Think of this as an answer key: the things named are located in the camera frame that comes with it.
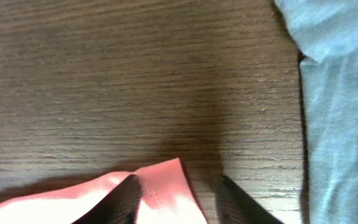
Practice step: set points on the salmon pink printed shirt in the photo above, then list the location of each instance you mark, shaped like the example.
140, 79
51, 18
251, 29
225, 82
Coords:
166, 198

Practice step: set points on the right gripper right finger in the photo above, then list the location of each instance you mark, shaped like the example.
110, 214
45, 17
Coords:
235, 206

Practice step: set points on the grey-blue shirt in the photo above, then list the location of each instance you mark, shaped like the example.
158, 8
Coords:
326, 32

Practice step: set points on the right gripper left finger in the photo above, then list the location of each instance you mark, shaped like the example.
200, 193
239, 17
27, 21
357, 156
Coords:
120, 206

